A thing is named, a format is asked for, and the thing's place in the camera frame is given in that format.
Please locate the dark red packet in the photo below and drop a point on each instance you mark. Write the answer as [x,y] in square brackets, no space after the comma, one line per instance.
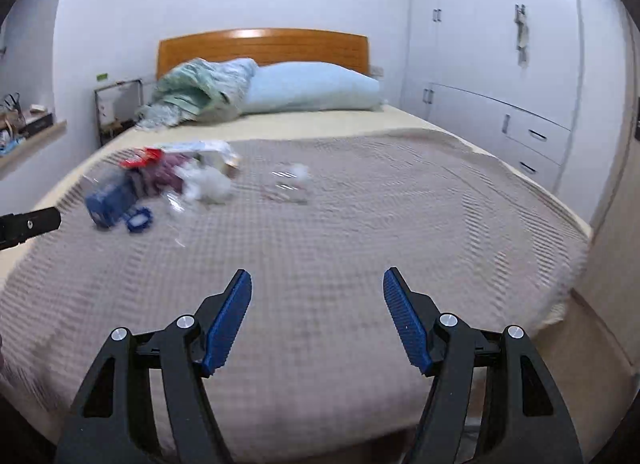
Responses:
[162,174]

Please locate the grey hanging cloth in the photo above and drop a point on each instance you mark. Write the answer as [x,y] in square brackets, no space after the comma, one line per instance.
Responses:
[522,34]

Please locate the clear plastic bottle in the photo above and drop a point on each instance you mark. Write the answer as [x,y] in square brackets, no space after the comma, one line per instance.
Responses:
[102,176]

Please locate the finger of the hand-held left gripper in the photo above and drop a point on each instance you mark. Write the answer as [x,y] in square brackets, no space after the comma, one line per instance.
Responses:
[30,225]

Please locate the brown checkered blanket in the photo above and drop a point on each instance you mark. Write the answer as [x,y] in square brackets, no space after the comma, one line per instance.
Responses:
[325,234]

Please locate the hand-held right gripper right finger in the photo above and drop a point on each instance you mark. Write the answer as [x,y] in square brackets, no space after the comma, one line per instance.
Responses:
[407,326]

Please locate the clear plastic bag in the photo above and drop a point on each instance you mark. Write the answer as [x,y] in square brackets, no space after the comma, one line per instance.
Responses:
[177,204]

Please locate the black metal bedside rack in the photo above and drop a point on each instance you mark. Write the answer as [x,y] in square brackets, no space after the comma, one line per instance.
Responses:
[97,114]

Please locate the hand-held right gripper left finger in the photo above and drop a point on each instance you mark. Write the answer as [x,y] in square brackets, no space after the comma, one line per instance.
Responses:
[227,324]

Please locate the small red packet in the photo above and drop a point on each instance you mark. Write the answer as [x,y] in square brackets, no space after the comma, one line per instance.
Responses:
[142,158]

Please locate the blue round lid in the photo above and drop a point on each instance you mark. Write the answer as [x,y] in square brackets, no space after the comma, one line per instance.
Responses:
[139,220]

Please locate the white wall outlet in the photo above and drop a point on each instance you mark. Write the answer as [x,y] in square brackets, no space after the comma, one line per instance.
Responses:
[377,71]

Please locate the black box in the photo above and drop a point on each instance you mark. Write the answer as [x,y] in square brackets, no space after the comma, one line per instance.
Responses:
[36,125]

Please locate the cream door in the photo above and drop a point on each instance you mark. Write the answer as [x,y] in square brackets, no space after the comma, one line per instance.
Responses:
[615,194]

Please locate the light blue pillow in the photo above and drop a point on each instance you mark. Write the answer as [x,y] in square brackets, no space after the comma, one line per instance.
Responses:
[310,89]

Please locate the blue packet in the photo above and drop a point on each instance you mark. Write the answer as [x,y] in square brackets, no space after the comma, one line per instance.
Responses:
[10,146]

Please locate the green floral quilt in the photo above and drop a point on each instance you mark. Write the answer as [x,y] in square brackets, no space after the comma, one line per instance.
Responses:
[200,91]

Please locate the white tissue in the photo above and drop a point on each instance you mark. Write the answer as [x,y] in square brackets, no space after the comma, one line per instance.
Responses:
[207,186]

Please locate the white green snack packet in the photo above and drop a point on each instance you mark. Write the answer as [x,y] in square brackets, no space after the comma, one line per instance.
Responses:
[210,151]

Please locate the white wardrobe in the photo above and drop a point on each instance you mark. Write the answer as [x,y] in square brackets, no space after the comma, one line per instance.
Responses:
[475,44]

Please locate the small white appliance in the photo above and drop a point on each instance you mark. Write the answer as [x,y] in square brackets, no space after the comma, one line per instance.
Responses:
[106,110]

